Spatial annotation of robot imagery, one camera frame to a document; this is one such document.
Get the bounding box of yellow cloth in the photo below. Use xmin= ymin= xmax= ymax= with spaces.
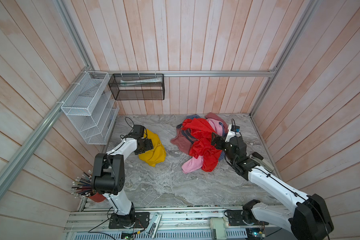
xmin=138 ymin=130 xmax=166 ymax=167

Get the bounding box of red cloth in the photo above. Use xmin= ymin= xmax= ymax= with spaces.
xmin=181 ymin=117 xmax=223 ymax=173

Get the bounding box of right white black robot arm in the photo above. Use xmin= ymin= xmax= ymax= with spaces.
xmin=211 ymin=133 xmax=334 ymax=240

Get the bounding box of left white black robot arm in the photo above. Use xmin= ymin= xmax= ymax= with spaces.
xmin=91 ymin=125 xmax=153 ymax=219

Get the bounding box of blue checkered cloth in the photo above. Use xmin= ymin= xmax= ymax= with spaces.
xmin=182 ymin=116 xmax=222 ymax=171

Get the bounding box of pink cloth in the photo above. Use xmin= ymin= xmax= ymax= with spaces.
xmin=181 ymin=118 xmax=225 ymax=175

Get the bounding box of maroon cloth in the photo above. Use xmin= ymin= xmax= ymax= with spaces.
xmin=170 ymin=113 xmax=228 ymax=154

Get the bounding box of white paper in basket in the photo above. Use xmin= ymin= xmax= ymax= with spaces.
xmin=120 ymin=77 xmax=163 ymax=87

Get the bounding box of red cup of pencils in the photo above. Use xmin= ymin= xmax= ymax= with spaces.
xmin=71 ymin=170 xmax=106 ymax=203

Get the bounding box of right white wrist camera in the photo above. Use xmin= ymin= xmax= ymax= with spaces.
xmin=225 ymin=124 xmax=242 ymax=143

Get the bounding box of black wire mesh basket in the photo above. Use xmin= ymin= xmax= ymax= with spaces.
xmin=108 ymin=74 xmax=166 ymax=101

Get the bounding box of white wire mesh shelf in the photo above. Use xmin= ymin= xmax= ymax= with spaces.
xmin=61 ymin=71 xmax=120 ymax=145

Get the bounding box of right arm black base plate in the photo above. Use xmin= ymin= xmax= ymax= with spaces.
xmin=224 ymin=210 xmax=269 ymax=227

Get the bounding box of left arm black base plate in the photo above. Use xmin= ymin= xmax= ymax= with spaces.
xmin=109 ymin=212 xmax=150 ymax=229

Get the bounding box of beige box on rail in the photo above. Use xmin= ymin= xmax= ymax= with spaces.
xmin=210 ymin=218 xmax=227 ymax=240

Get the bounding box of aluminium frame rail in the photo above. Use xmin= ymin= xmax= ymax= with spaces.
xmin=90 ymin=70 xmax=276 ymax=78

